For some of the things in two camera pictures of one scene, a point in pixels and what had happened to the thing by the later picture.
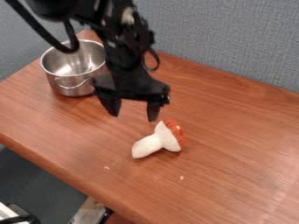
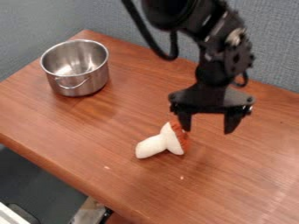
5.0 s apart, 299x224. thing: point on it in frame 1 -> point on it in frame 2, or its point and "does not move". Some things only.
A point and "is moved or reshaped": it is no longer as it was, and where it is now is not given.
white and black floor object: (14, 214) does not move
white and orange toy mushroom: (169, 137) is moved or reshaped
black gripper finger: (154, 108) -> (232, 120)
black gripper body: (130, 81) -> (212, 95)
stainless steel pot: (71, 71) does not move
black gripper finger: (111, 102) -> (186, 120)
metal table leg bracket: (93, 213) does not move
